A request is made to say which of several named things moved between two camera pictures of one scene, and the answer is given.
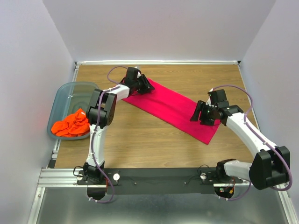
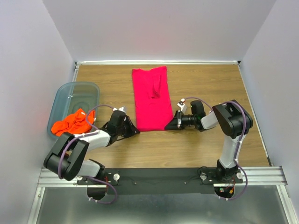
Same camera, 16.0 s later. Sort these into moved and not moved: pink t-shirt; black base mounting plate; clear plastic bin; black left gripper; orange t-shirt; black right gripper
Moved: pink t-shirt; black right gripper; black left gripper
Not moved: black base mounting plate; orange t-shirt; clear plastic bin
